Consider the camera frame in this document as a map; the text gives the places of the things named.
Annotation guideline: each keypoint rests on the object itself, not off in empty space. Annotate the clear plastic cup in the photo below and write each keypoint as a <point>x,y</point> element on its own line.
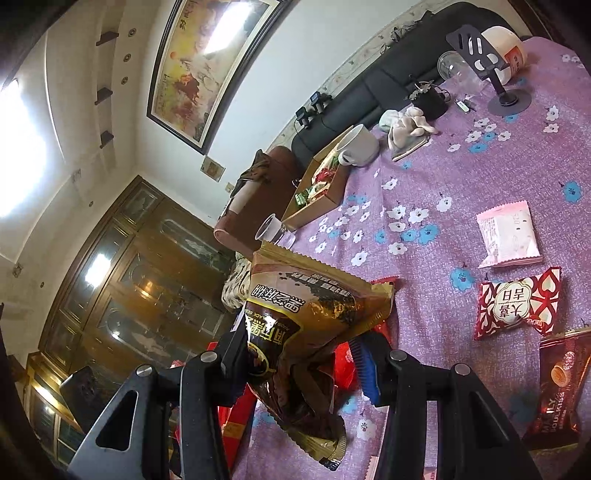
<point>457,71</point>

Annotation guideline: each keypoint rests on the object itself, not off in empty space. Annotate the black phone stand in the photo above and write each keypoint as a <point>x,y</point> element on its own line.
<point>475,50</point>

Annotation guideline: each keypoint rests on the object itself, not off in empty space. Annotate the white mug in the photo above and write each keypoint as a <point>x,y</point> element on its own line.
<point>360,145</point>

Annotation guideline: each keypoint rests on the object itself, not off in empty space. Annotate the dark brown snack packet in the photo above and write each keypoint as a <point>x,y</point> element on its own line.
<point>561,387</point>

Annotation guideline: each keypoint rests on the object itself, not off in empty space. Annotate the brown gold snack packet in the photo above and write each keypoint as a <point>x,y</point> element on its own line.
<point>295,323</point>

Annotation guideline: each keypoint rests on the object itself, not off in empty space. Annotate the brown armchair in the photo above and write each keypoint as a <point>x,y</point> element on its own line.
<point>258,207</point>

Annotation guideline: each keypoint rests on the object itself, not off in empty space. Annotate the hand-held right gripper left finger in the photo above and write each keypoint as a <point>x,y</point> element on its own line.
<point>231,364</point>

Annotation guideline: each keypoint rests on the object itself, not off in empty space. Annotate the small white lighter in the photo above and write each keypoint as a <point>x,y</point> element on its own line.
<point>464,106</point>

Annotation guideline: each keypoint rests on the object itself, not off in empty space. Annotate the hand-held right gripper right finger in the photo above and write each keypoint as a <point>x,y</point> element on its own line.
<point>369,369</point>

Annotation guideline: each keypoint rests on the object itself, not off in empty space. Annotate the small dark wall shelf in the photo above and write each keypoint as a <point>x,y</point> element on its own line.
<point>104,95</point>
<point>108,37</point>
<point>106,138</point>

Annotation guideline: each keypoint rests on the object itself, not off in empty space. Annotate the pink white snack packet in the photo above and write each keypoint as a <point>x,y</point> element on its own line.
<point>508,235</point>

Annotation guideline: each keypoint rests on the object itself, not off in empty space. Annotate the red white heart snack packet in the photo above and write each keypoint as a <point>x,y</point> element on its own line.
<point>517,304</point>

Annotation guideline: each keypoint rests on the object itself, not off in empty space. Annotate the brown garment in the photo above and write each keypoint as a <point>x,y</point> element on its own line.
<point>254,168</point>

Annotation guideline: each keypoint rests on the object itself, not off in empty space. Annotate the framed painting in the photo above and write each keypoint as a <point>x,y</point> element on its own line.
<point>203,69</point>

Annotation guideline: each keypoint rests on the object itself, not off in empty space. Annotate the small black pouch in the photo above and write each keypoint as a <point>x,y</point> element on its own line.
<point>431,104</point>

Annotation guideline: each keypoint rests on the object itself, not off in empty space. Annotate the purple floral tablecloth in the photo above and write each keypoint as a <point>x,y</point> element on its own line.
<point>438,175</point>

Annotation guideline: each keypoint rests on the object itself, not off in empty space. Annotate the black leather sofa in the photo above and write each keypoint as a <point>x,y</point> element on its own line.
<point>392,69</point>

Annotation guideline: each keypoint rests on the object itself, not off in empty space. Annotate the white cloth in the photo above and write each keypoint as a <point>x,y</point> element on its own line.
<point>406,127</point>

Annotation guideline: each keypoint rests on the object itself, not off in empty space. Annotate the clear glass cup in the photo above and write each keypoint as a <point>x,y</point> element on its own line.
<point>272,230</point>

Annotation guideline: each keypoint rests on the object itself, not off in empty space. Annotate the cardboard box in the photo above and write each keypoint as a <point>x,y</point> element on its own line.
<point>330,198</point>

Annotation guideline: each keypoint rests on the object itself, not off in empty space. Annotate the red-rimmed white tray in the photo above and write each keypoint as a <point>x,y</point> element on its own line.
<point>238,429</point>

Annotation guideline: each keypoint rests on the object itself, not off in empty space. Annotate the white paper bowl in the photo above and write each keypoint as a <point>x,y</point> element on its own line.
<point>508,46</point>

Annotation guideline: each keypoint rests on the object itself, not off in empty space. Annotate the small wall calendar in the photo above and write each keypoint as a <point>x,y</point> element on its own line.
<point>213,167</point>

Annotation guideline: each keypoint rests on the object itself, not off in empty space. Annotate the dark glossy panel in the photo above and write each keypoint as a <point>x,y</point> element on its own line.
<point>90,399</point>

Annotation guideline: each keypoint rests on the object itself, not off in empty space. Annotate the wooden glass-panel doors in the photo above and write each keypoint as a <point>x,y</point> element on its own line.
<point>129,277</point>

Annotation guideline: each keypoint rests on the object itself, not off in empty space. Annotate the patterned blanket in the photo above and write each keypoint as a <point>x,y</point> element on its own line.
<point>235,286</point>

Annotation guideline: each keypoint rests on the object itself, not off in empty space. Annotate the pile of wrapped candies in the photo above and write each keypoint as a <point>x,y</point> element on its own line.
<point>318,184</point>

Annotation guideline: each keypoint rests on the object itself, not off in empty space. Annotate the black device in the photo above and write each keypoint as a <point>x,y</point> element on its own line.
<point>302,115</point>
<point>321,102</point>

